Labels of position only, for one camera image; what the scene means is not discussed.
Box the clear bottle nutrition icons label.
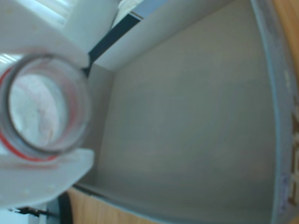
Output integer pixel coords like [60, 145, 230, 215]
[0, 53, 91, 162]

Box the grey cardboard box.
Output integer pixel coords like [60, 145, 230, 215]
[72, 0, 299, 224]

